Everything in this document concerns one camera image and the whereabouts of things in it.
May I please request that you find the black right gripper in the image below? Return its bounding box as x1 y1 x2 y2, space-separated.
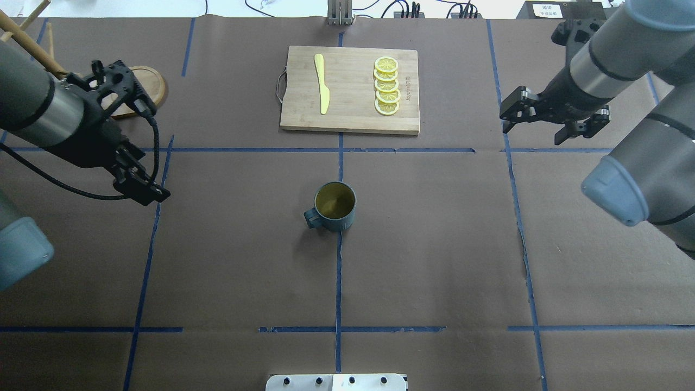
499 68 611 146

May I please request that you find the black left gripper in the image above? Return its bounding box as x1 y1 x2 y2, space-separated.
60 103 171 206

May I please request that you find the dark blue mug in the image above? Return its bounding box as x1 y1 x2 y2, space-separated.
304 181 357 232

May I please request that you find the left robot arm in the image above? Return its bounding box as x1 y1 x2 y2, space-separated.
2 43 170 206

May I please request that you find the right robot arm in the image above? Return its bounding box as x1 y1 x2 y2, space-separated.
498 1 694 257

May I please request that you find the wooden cup storage rack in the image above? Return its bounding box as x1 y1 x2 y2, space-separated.
0 0 167 121

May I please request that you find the black power box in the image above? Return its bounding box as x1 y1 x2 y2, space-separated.
516 1 606 20

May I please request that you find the lemon slice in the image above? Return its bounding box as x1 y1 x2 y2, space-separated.
374 99 400 116
373 55 399 74
375 89 401 104
373 69 398 83
374 79 400 92

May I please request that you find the yellow plastic knife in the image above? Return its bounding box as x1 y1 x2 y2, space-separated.
314 53 330 115

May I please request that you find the wooden cutting board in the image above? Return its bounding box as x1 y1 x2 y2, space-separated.
280 46 420 136

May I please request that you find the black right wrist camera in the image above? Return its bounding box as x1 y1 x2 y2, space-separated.
551 19 605 65

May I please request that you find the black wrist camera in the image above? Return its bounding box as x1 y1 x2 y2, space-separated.
551 19 605 65
65 60 158 118

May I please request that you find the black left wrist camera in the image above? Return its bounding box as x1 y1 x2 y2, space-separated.
65 60 158 118

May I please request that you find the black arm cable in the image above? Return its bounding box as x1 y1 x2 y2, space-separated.
0 100 161 201

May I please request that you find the aluminium frame post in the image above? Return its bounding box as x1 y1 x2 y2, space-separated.
327 0 355 26

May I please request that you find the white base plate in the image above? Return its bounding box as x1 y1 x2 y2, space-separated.
265 373 409 390

